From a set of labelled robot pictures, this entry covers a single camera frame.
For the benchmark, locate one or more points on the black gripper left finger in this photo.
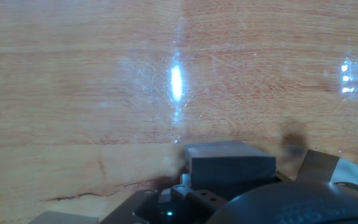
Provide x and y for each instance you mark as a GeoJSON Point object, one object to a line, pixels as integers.
{"type": "Point", "coordinates": [204, 197]}

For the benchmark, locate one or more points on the varnished wooden board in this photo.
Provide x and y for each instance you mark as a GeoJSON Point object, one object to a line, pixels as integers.
{"type": "Point", "coordinates": [73, 77]}

